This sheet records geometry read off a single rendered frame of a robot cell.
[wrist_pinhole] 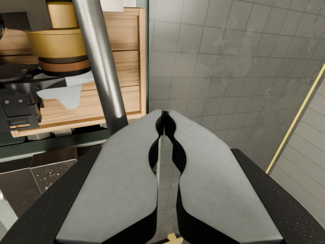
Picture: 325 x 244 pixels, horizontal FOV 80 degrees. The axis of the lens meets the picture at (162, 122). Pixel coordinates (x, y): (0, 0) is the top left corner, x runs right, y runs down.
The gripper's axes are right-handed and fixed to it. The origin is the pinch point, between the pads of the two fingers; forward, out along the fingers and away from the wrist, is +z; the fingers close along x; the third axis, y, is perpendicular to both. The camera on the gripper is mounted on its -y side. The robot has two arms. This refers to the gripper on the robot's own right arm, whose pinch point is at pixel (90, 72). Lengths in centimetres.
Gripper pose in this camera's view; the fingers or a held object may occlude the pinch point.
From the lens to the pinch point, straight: 35.4
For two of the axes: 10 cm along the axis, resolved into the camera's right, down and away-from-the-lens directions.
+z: 9.3, -1.4, 3.3
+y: -0.6, 8.4, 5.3
